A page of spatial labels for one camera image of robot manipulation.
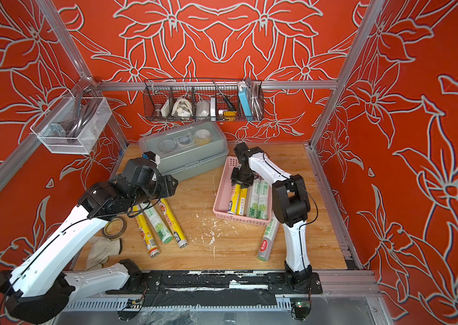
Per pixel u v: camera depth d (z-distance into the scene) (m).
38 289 0.38
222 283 0.74
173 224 0.85
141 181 0.48
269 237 0.80
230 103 0.95
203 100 0.96
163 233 0.81
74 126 0.68
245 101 0.85
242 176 0.81
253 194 0.92
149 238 0.81
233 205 0.85
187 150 0.91
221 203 0.94
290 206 0.55
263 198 0.92
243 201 0.91
